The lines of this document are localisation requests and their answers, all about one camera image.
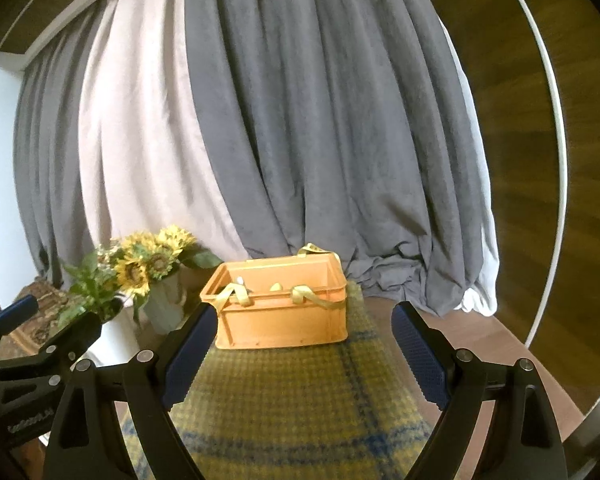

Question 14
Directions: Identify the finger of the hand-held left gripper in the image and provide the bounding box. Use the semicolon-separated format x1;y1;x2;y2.
37;310;103;361
0;294;40;333

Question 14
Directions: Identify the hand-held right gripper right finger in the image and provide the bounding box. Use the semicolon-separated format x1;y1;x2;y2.
390;301;568;480

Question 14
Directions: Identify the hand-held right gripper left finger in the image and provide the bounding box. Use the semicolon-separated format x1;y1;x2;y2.
45;302;218;480

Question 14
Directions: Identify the orange plastic crate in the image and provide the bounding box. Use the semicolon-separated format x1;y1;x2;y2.
200;242;350;351

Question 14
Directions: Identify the patterned brown rug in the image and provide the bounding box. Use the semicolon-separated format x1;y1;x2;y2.
2;280;88;356

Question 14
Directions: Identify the white plant pot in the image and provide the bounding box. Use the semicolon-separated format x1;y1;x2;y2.
87;297;131;341

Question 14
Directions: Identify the green potted plant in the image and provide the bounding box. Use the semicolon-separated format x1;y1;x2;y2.
57;250;123;326

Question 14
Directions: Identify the green ribbed vase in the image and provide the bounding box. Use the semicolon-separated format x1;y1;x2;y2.
144;267;188;335

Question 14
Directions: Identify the white sheer curtain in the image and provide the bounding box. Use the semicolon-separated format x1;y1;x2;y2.
450;35;498;317

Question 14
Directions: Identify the sunflower bouquet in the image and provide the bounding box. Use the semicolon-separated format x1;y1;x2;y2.
97;225;223;311

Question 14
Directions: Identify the narrow grey curtain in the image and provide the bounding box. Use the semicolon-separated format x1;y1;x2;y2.
12;25;98;286

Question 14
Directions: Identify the pale pink curtain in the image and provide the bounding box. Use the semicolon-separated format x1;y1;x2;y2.
77;0;253;266

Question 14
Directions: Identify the wide grey curtain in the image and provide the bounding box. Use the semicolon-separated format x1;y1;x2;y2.
182;0;496;316

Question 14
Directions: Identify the white hoop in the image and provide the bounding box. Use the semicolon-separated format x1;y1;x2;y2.
492;0;567;351

